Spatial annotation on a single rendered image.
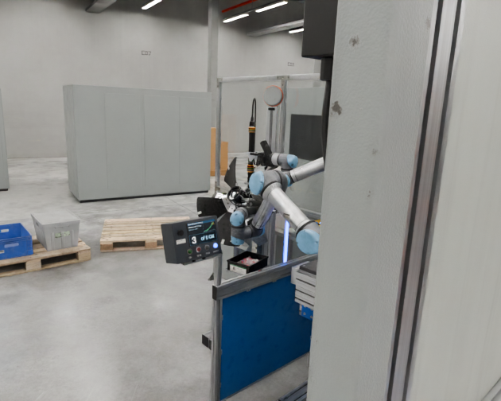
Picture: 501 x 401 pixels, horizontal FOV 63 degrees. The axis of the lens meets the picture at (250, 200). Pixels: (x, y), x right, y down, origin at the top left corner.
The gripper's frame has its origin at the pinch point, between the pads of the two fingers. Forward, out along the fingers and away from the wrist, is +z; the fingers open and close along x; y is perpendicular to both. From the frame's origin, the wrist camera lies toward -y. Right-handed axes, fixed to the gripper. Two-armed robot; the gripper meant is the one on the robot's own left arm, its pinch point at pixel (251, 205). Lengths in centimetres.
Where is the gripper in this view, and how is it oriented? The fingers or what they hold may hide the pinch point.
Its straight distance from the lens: 260.7
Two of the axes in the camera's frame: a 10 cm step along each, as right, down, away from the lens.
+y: -9.8, 0.3, 2.0
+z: 1.9, -2.1, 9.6
